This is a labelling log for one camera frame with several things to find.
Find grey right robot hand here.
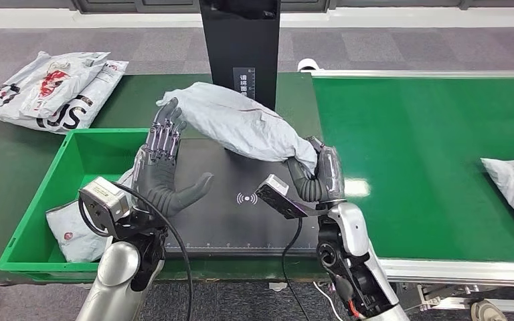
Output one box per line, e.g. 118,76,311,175
285,136,347,204

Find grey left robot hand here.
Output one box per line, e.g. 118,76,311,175
132,97,215,218

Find white parcel bag black letters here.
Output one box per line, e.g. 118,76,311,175
0,60,130,135

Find green conveyor belt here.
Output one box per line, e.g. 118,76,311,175
312,76,514,265

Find white conveyor roller end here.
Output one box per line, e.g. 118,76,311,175
297,58,322,73

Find black inbound scanner machine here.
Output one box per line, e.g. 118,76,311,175
161,0,329,261

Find conveyor caster wheel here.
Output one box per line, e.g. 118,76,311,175
470,300,509,321

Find green plastic crate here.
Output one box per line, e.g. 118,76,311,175
0,128,165,283

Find black yellow label sticker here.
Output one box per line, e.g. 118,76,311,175
233,67,256,100

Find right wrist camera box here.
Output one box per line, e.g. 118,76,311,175
254,174,309,220

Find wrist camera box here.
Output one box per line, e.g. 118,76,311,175
78,177,131,238
254,174,309,220

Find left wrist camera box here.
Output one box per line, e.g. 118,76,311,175
78,177,131,238

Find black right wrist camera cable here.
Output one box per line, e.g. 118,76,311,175
281,217,311,321

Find white cable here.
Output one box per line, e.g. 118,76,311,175
313,282,344,321

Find aluminium conveyor frame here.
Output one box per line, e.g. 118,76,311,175
305,68,514,311

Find glass partition frame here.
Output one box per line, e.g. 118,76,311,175
72,0,331,13

